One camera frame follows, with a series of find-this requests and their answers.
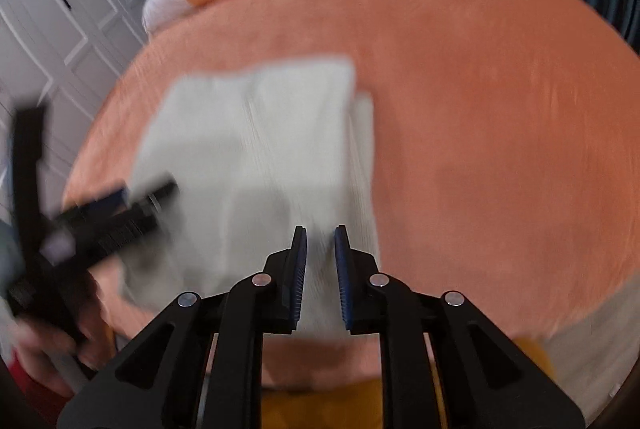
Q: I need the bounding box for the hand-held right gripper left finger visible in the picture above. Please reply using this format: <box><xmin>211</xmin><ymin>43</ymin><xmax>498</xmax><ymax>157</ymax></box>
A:
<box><xmin>57</xmin><ymin>225</ymin><xmax>308</xmax><ymax>429</ymax></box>

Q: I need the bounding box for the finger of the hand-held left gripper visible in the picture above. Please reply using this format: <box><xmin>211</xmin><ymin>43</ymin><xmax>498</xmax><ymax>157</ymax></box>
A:
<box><xmin>75</xmin><ymin>208</ymin><xmax>163</xmax><ymax>267</ymax></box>
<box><xmin>55</xmin><ymin>178</ymin><xmax>181</xmax><ymax>230</ymax></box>

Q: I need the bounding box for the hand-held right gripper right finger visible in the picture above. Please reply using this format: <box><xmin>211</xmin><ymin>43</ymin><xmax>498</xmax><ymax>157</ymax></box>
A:
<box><xmin>333</xmin><ymin>225</ymin><xmax>586</xmax><ymax>429</ymax></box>

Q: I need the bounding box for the cream knit garment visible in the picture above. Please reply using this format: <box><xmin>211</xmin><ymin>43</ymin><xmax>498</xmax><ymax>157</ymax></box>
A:
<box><xmin>117</xmin><ymin>54</ymin><xmax>383</xmax><ymax>345</ymax></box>

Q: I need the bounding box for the person's left forearm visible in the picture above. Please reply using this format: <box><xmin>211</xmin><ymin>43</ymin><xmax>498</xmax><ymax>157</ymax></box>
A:
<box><xmin>10</xmin><ymin>354</ymin><xmax>66</xmax><ymax>425</ymax></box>

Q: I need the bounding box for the person's left hand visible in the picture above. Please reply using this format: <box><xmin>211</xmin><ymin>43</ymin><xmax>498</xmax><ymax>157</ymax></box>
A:
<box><xmin>10</xmin><ymin>269</ymin><xmax>117</xmax><ymax>400</ymax></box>

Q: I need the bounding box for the person's yellow clothing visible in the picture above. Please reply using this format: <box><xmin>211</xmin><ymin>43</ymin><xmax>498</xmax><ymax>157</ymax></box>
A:
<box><xmin>260</xmin><ymin>339</ymin><xmax>556</xmax><ymax>429</ymax></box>

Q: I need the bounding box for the white panelled wardrobe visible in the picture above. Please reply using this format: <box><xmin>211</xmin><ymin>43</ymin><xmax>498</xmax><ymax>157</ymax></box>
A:
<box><xmin>0</xmin><ymin>0</ymin><xmax>151</xmax><ymax>210</ymax></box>

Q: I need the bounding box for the orange bed blanket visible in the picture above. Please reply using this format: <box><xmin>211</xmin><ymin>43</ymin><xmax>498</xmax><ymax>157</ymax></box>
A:
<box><xmin>62</xmin><ymin>0</ymin><xmax>640</xmax><ymax>390</ymax></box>

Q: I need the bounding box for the white bed sheet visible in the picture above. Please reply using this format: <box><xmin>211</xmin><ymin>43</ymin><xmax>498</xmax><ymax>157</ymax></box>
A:
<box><xmin>542</xmin><ymin>286</ymin><xmax>633</xmax><ymax>417</ymax></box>

